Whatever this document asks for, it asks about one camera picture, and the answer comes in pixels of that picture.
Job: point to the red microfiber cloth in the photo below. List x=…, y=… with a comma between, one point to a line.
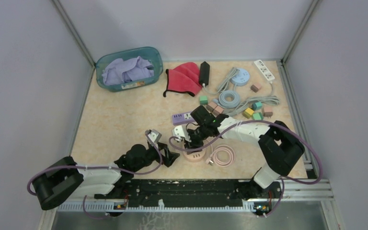
x=183, y=79

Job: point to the yellow USB charger plug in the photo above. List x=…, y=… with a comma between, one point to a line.
x=248, y=113

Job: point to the brown-pink charger plug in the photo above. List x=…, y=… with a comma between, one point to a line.
x=267, y=111

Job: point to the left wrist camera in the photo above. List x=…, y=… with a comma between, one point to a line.
x=153, y=135

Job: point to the green plug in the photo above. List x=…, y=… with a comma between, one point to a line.
x=257, y=116
x=203, y=100

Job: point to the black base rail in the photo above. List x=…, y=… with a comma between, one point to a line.
x=190, y=193

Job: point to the purple power strip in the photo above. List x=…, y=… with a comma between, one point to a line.
x=182, y=118

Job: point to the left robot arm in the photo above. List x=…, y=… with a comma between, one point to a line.
x=66, y=179

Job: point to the black power strip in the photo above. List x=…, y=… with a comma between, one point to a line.
x=204, y=74

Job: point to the round pink power socket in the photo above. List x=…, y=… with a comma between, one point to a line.
x=195, y=156

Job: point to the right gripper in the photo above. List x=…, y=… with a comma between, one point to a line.
x=192, y=143

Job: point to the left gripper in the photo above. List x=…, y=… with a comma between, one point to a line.
x=170, y=156

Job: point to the lavender cloth in bin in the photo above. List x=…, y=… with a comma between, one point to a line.
x=122, y=71

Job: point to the round blue power socket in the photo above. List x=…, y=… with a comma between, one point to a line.
x=240, y=78

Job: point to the pink USB charger plug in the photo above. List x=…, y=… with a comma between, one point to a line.
x=256, y=87

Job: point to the teal plug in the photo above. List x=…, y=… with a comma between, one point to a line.
x=256, y=106

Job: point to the teal plastic bin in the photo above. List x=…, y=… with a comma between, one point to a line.
x=149, y=53

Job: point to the white power strip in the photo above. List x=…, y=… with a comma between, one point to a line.
x=264, y=70

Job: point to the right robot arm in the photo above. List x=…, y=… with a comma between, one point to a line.
x=280, y=147

